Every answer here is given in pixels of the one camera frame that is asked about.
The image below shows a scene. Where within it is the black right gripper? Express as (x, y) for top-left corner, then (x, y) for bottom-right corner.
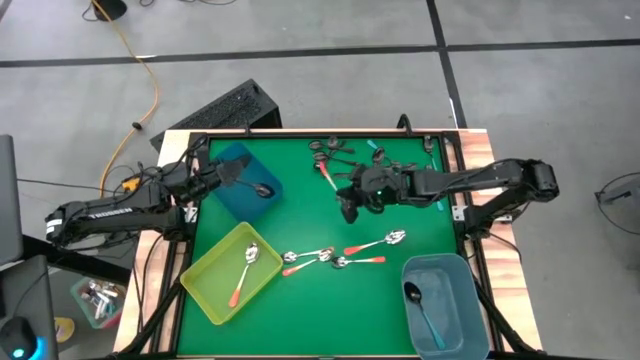
(335, 166), (409, 225)

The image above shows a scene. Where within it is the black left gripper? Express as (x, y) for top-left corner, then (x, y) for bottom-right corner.
(172, 153), (253, 200)

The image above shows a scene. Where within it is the grey-blue plastic bin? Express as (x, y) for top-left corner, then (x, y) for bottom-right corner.
(401, 252), (490, 360)

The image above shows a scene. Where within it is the dark blue plastic bin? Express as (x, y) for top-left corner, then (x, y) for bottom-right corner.
(212, 141), (285, 225)

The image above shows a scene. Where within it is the black perforated computer case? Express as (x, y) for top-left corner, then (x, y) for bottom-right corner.
(149, 78), (284, 147)

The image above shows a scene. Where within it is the yellow-green plastic bin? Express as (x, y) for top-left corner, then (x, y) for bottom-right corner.
(179, 221), (285, 327)

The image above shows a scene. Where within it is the black desk bar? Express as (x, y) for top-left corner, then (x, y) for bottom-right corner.
(19, 233), (132, 286)

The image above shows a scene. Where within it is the teal tray of small parts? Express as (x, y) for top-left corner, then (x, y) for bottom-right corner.
(69, 276), (126, 331)

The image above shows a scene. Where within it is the black round floor base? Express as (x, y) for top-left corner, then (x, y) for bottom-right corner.
(91, 0), (129, 22)

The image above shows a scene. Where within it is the grey laptop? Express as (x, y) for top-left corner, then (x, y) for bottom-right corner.
(0, 133), (25, 267)

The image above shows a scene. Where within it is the yellow round disc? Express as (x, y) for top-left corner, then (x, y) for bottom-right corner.
(53, 316), (76, 345)

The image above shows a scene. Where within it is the dark desk mat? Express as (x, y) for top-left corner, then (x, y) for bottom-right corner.
(0, 254), (60, 360)

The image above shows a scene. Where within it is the black computer mouse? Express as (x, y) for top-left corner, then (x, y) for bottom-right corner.
(0, 315), (40, 360)

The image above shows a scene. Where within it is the yellow floor cable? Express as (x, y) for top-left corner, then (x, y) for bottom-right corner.
(88, 0), (161, 186)

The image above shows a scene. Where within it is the black diagonal frame strut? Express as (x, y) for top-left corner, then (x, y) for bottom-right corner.
(469, 277), (534, 355)
(119, 249), (194, 357)

